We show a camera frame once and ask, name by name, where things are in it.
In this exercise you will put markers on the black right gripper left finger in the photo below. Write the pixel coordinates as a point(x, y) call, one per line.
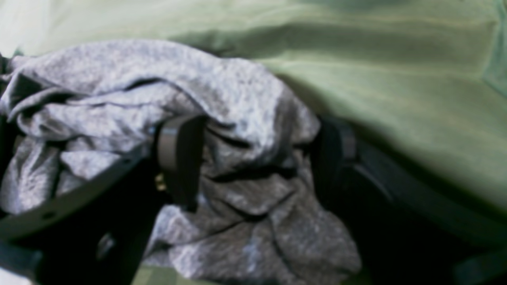
point(97, 233)

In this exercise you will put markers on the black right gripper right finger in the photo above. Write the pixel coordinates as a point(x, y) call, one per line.
point(408, 231)

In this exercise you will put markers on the grey heathered T-shirt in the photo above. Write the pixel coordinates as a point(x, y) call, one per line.
point(257, 220)

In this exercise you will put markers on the green table cloth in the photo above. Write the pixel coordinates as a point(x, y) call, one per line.
point(424, 81)

